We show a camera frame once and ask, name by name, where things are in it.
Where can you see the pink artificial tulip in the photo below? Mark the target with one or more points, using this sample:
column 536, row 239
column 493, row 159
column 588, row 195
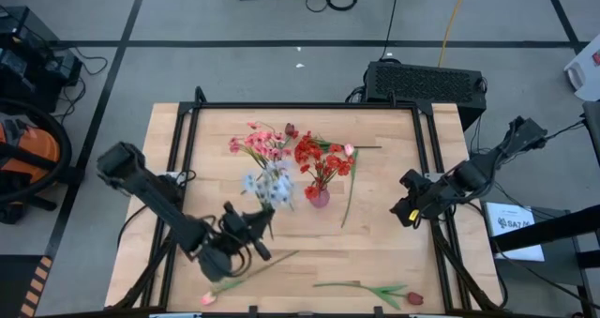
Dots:
column 349, row 149
column 207, row 299

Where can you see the orange shop vacuum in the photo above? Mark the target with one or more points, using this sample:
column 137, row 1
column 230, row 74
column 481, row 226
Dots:
column 33, row 144

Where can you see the large black equipment box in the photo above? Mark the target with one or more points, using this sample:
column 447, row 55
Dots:
column 23, row 32

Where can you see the red artificial flower bunch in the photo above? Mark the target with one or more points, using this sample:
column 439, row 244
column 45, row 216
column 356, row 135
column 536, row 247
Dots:
column 328, row 163

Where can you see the black hazard-striped floor mat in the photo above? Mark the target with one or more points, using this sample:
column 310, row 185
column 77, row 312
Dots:
column 19, row 285

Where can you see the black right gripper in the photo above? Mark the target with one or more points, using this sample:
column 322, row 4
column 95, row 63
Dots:
column 429, row 196

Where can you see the orange vacuum cleaner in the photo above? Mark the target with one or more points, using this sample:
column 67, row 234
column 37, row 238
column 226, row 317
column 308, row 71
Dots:
column 69, row 146

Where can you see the small black equipment box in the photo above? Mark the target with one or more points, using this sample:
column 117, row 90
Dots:
column 65, row 69

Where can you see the pink artificial flower bunch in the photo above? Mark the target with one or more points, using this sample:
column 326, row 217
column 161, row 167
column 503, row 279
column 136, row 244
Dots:
column 262, row 140

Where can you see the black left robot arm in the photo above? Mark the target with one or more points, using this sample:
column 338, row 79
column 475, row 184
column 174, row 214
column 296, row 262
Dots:
column 154, row 196

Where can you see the white artificial flower bunch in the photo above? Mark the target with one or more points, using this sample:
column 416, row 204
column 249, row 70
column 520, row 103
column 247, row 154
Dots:
column 276, row 191

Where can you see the black perforated computer case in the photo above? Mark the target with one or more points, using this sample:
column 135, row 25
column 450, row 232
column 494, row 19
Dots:
column 422, row 83

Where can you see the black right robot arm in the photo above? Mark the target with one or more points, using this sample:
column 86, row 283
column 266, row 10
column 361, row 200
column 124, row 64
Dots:
column 473, row 175

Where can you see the black metal table frame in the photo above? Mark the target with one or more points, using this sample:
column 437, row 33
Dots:
column 300, row 105

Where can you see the white printed manual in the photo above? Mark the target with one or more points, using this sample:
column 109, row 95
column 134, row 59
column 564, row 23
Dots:
column 515, row 238

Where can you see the purple ribbed glass vase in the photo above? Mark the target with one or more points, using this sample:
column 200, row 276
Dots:
column 321, row 201

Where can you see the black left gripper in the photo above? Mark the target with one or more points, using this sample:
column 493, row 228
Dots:
column 234, row 229

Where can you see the black metal cart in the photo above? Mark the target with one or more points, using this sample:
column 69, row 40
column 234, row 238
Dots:
column 539, row 229

